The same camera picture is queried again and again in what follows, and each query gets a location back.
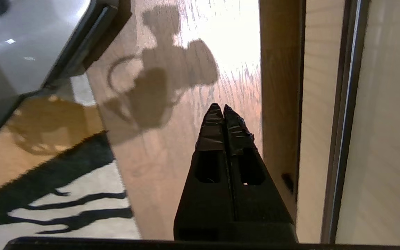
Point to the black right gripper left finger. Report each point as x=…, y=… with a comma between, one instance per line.
x=203, y=201

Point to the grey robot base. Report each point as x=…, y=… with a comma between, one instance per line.
x=19, y=52

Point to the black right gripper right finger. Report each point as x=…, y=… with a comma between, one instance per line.
x=259, y=205

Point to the black white zebra rug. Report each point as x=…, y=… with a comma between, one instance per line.
x=82, y=180

